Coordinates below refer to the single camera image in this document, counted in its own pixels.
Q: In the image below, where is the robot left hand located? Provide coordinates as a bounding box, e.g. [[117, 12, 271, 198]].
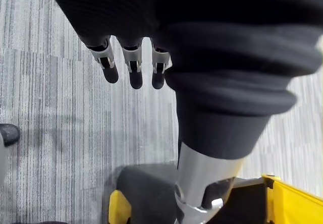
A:
[[42, 0, 323, 224]]

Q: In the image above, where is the grey and yellow trash can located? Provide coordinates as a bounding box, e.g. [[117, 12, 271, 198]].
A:
[[108, 164, 323, 224]]

